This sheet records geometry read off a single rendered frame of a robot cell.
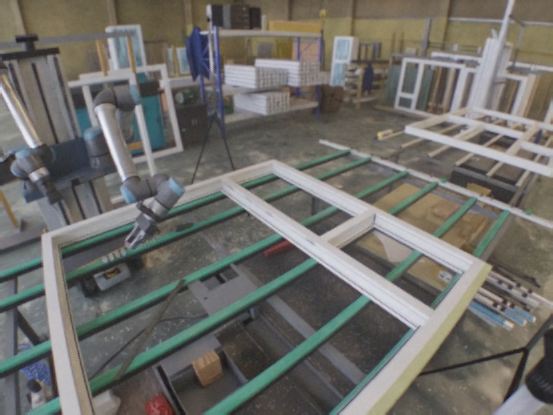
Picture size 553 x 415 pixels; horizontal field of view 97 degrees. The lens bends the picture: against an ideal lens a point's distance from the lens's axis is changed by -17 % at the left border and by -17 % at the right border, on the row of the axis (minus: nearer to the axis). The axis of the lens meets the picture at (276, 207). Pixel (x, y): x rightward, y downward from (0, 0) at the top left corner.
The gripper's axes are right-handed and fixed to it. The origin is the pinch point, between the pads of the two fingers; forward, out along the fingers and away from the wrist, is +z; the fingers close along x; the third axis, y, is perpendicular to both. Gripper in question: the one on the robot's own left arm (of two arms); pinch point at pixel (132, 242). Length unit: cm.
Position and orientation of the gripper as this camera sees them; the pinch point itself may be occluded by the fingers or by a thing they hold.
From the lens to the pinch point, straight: 139.9
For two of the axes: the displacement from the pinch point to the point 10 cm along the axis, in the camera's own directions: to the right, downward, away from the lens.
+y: 4.7, 4.9, 7.4
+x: -6.3, -4.0, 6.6
